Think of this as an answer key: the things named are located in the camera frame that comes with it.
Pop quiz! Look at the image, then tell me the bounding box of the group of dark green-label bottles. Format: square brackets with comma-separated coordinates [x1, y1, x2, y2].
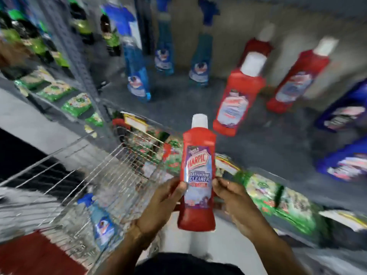
[0, 0, 71, 72]

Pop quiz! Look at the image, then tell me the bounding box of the wire shopping cart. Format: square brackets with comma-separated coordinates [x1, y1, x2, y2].
[0, 123, 179, 275]

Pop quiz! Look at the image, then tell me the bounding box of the blue spray bottle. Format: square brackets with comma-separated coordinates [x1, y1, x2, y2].
[77, 193, 122, 253]
[188, 0, 221, 88]
[101, 4, 152, 103]
[154, 0, 175, 77]

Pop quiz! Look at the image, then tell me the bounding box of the person's left forearm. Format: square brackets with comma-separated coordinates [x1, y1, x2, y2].
[95, 225, 157, 275]

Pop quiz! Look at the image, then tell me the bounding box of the person's right hand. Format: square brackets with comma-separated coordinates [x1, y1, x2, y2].
[212, 177, 270, 241]

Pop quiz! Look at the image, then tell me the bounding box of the yellow shelf price tag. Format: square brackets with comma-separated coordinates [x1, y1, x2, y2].
[319, 210, 367, 232]
[123, 112, 149, 133]

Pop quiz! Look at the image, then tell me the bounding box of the dark blue cleaner bottle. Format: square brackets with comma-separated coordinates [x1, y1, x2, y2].
[315, 137, 367, 183]
[314, 79, 367, 133]

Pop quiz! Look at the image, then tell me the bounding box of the person's dark shirt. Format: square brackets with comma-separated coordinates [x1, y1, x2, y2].
[134, 252, 245, 275]

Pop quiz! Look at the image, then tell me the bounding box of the person's left hand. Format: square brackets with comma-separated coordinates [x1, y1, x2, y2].
[134, 177, 188, 247]

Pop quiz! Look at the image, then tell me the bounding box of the dark bottle green label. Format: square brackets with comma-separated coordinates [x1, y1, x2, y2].
[67, 0, 94, 45]
[99, 14, 121, 57]

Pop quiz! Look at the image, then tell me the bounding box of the row of green printed pouches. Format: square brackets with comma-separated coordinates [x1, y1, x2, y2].
[214, 153, 329, 236]

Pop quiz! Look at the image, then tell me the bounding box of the grey metal shelf board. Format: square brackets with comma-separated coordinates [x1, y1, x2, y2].
[96, 67, 367, 216]

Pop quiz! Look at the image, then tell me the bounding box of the red cleaner bottle white cap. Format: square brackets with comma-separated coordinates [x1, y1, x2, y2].
[177, 113, 217, 232]
[266, 36, 339, 114]
[213, 52, 268, 137]
[237, 23, 276, 70]

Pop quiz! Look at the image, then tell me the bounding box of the grey perforated shelf upright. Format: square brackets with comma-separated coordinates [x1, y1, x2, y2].
[37, 0, 116, 148]

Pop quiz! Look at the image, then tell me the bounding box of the row of green packets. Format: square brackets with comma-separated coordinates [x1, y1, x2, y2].
[14, 66, 104, 138]

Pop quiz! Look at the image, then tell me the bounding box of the person's right forearm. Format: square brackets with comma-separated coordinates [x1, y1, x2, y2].
[246, 223, 311, 275]

